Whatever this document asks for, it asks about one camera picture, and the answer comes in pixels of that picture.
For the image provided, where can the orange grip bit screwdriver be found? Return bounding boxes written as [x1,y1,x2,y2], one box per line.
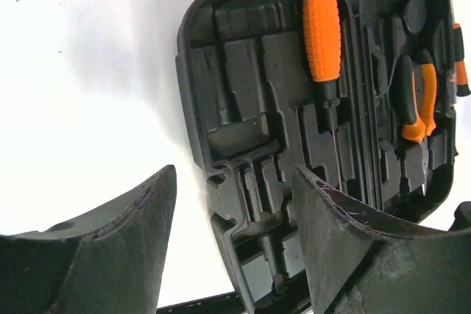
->
[302,0,343,190]

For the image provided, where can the orange handled needle-nose pliers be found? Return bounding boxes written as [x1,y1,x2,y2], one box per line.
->
[394,49,438,193]

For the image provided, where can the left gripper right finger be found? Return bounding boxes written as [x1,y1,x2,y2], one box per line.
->
[292,166,470,313]

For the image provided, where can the small orange black precision screwdriver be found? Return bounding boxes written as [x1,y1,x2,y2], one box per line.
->
[453,23,470,97]

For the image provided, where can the black plastic tool case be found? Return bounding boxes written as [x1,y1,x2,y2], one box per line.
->
[177,0,456,313]

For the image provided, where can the aluminium front frame rail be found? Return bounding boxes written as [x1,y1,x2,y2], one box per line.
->
[156,292,245,314]

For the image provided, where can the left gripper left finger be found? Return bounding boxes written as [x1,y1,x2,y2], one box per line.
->
[1,165,177,313]

